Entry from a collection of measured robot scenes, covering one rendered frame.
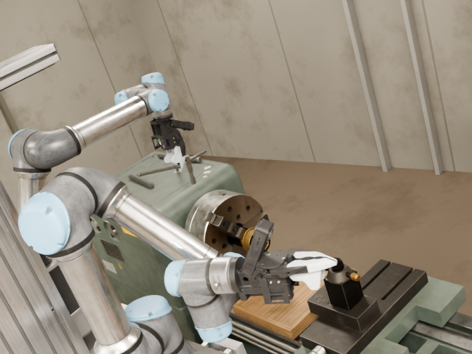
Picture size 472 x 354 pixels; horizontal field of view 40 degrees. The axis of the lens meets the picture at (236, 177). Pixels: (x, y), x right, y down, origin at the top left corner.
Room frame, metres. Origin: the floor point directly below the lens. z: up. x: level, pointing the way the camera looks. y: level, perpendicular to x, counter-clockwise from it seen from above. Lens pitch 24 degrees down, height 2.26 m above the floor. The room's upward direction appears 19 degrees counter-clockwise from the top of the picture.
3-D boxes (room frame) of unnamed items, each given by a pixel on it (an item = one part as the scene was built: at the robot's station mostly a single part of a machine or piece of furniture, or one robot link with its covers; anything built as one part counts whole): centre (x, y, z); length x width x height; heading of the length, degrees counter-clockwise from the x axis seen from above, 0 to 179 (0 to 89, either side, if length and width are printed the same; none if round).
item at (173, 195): (2.52, 0.34, 1.06); 0.59 x 0.48 x 0.39; 35
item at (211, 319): (1.19, 0.14, 1.46); 0.11 x 0.08 x 0.11; 153
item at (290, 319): (1.97, -0.06, 0.89); 0.36 x 0.30 x 0.04; 125
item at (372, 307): (1.66, -0.18, 1.00); 0.20 x 0.10 x 0.05; 35
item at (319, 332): (1.68, -0.25, 0.95); 0.43 x 0.18 x 0.04; 125
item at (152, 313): (1.41, 0.33, 1.33); 0.13 x 0.12 x 0.14; 153
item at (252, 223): (2.19, -0.02, 1.08); 0.12 x 0.11 x 0.05; 125
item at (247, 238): (2.08, 0.01, 1.08); 0.09 x 0.09 x 0.09; 35
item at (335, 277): (1.64, -0.20, 1.14); 0.08 x 0.08 x 0.03
